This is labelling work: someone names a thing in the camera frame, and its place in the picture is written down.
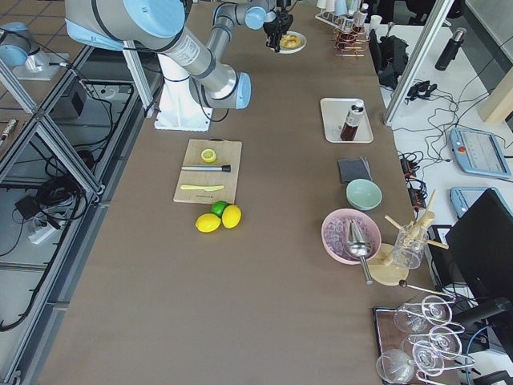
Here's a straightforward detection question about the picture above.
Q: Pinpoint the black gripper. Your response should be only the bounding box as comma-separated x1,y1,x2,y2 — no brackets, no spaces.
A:
263,11,293,53

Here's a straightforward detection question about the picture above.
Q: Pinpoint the braided donut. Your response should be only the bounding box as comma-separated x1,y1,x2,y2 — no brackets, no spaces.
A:
280,34,301,50

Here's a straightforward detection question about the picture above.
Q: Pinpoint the white plate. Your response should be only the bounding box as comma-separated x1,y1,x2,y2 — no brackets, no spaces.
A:
279,30,307,55

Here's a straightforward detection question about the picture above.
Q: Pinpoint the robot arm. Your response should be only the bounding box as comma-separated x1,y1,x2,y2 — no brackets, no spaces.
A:
1,22,59,81
65,1,293,109

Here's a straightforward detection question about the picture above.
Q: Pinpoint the cream rabbit tray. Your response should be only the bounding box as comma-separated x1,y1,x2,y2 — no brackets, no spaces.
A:
320,98,374,144

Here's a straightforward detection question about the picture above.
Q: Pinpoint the dark tea bottle on tray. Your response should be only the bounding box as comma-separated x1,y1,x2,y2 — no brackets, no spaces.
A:
340,99,364,141

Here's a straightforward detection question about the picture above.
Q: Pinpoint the wine glass rack tray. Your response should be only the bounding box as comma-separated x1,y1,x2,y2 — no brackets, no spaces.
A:
373,293,475,384

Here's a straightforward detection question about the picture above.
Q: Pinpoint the tea bottle in rack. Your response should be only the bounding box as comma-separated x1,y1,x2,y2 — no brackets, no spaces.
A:
341,12,354,34

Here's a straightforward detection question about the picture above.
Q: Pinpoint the half lemon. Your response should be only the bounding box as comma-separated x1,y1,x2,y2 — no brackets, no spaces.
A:
200,148,217,164

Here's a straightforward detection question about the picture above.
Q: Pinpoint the steel muddler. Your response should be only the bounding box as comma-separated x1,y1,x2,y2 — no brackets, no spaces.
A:
181,164,232,172

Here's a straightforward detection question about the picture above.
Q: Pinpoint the wooden cutting board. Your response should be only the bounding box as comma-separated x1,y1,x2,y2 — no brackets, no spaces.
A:
173,139,242,205

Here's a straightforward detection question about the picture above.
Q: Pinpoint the grey folded cloth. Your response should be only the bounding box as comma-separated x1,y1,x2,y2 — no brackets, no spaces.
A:
337,157,373,184

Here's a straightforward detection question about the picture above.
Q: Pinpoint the yellow plastic knife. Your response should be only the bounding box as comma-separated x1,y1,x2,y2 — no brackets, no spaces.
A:
180,184,224,192

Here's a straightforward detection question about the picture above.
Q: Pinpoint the green lime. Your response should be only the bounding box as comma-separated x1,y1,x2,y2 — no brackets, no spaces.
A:
211,201,229,217

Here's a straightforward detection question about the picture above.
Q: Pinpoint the green bowl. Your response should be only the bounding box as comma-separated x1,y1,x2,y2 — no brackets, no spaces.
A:
346,179,382,211

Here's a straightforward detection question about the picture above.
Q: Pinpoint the yellow lemon upper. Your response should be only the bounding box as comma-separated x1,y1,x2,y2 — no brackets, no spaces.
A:
221,205,242,229

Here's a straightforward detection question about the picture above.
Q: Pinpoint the yellow lemon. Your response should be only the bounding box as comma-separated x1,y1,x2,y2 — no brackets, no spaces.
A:
221,205,242,229
195,213,221,233

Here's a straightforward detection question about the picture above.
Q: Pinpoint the black thermos bottle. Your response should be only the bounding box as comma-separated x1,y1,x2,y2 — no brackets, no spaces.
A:
434,27,467,71

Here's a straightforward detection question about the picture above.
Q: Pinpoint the yellow lemon lower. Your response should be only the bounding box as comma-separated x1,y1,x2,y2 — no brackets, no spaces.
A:
195,213,221,233

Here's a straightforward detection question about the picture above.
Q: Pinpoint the pink bowl with ice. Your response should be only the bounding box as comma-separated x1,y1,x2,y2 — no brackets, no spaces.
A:
321,209,382,265

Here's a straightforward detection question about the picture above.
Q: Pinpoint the metal ice scoop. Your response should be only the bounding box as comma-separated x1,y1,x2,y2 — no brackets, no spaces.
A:
345,219,374,285

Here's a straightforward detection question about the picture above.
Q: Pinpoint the blue teach pendant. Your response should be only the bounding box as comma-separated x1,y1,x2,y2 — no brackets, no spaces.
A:
450,128,512,178
449,187,489,219

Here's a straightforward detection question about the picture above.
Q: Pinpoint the glass pitcher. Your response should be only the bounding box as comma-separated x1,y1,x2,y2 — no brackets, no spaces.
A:
390,225,427,270

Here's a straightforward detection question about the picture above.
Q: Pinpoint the round wooden stand base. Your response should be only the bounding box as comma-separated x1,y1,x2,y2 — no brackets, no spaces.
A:
367,243,409,286

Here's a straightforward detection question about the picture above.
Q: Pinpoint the black monitor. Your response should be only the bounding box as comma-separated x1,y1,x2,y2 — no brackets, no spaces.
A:
446,188,512,300

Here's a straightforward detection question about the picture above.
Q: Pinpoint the copper wire bottle rack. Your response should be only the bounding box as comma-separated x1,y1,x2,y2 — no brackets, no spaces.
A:
333,26,369,58

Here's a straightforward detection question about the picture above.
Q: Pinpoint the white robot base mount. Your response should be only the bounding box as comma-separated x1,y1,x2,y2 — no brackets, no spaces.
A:
155,54,212,132

